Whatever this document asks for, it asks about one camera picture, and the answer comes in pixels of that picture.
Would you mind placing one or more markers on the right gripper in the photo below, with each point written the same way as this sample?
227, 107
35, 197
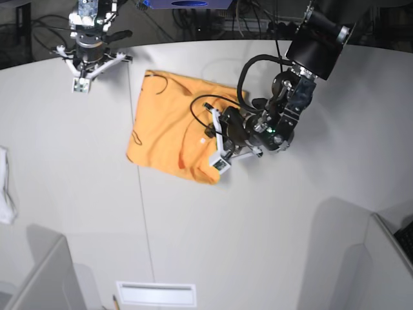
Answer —
89, 54

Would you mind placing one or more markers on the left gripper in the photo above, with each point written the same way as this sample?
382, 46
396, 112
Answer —
233, 128

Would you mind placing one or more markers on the orange T-shirt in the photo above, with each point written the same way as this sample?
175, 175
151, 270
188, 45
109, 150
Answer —
169, 128

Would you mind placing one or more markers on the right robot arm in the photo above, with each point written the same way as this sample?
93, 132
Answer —
89, 24

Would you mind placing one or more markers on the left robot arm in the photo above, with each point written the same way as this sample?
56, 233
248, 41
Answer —
312, 54

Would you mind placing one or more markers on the blue grey box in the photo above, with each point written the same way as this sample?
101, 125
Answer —
170, 4

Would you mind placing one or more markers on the white cloth at left edge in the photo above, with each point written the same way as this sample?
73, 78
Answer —
8, 211

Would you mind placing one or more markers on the white paper label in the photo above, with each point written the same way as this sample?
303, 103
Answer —
159, 295

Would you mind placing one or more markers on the black keyboard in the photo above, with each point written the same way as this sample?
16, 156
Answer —
405, 240

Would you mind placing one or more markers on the grey partition right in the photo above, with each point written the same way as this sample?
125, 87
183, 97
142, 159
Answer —
376, 274

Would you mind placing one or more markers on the grey partition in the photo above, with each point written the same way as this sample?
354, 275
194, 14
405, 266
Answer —
376, 274
52, 282

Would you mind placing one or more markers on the pencil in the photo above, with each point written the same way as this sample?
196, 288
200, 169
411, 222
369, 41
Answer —
116, 305

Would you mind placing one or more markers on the grey partition left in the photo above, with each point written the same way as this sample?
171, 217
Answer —
52, 282

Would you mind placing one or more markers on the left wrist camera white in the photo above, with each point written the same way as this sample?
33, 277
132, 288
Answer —
223, 157

